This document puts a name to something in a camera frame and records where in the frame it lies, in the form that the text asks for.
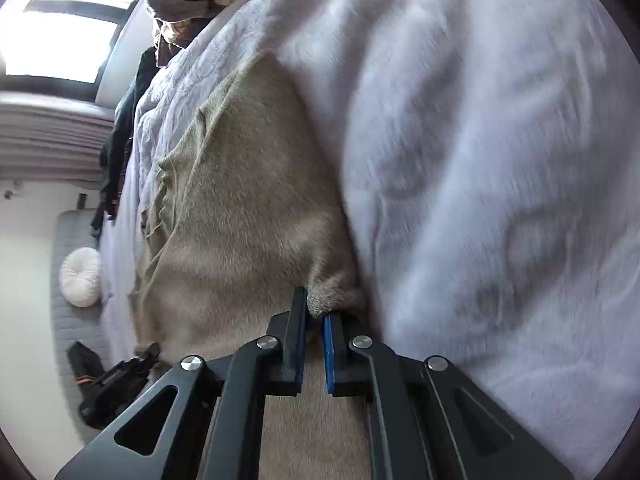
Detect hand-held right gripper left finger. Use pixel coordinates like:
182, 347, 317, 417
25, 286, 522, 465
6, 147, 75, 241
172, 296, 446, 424
55, 286, 308, 480

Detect black bag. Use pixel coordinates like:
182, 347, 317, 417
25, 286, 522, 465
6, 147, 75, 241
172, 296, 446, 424
66, 341, 162, 431

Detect beige knit sweater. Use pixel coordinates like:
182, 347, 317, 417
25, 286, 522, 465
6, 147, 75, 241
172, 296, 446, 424
127, 52, 373, 480

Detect lavender bed blanket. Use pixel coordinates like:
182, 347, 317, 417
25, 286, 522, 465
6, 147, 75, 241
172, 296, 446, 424
100, 0, 637, 477

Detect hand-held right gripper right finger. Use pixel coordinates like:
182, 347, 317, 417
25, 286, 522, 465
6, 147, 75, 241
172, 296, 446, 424
322, 312, 576, 480

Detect window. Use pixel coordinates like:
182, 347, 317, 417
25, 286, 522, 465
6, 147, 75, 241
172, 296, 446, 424
0, 0, 166, 86

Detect striped window blind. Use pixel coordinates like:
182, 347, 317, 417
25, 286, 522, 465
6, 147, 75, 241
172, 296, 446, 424
0, 89, 117, 191

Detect dark clothes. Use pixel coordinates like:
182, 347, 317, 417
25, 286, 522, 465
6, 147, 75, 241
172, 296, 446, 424
90, 45, 161, 238

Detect white round cushion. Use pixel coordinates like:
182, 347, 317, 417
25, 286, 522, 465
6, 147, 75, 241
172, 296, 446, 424
60, 247, 103, 309

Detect grey quilted mat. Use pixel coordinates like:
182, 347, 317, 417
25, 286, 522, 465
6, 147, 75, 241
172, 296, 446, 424
50, 208, 146, 428

